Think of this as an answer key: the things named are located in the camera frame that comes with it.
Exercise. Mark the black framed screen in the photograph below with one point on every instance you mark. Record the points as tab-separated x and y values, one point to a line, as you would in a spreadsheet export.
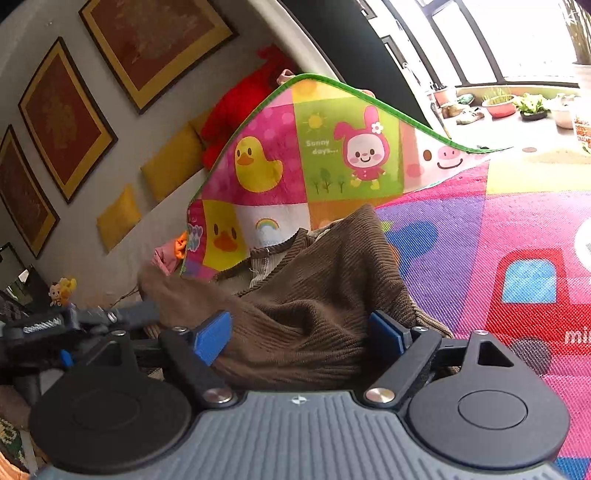
18	281

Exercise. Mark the small beige ornament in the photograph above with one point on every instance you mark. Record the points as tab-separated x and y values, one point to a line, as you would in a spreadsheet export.
468	116

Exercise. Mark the red plush toy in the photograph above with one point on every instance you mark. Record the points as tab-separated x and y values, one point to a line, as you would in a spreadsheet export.
240	110

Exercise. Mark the yellow cushion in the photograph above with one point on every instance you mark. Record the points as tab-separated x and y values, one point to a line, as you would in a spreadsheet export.
119	217
173	161
201	122

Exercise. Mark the bamboo plant in white pot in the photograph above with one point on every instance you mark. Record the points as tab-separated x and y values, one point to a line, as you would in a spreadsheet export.
582	46

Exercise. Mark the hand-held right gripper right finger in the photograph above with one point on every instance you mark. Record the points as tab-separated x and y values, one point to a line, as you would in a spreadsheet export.
385	337

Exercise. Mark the terracotta pot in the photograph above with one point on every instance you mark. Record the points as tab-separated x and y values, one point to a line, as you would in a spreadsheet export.
444	96

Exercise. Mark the orange toy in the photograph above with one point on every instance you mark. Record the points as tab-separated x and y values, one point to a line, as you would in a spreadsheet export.
181	244

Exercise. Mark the black window frame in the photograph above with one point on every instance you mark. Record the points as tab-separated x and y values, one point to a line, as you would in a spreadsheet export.
531	83

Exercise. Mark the pink plush toy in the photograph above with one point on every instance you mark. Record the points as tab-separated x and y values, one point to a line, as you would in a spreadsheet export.
285	78

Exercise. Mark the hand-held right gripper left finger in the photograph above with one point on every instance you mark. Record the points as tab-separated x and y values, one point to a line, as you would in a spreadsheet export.
212	337

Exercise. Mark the green plant in black pot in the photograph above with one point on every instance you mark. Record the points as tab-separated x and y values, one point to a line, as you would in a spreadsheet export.
531	108

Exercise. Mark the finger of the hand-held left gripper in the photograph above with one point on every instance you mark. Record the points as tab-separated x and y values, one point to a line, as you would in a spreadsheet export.
67	359
134	314

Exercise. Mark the orange printed sign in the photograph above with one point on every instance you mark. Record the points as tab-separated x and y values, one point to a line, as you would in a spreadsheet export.
582	127

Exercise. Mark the pink plant bowl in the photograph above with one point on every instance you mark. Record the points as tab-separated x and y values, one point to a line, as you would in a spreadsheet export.
498	107

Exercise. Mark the colourful cartoon play mat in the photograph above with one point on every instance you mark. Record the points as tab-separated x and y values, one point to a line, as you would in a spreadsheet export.
461	240

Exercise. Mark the small yellow plush toy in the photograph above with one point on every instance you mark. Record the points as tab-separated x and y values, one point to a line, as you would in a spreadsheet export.
62	293

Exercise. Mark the dark curtain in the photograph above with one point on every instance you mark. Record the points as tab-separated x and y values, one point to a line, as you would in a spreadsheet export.
351	41

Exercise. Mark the pink cloth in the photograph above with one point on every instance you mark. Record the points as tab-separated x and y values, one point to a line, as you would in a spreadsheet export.
166	261

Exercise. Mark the small white pot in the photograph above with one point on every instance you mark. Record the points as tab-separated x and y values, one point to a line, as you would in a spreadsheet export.
563	115

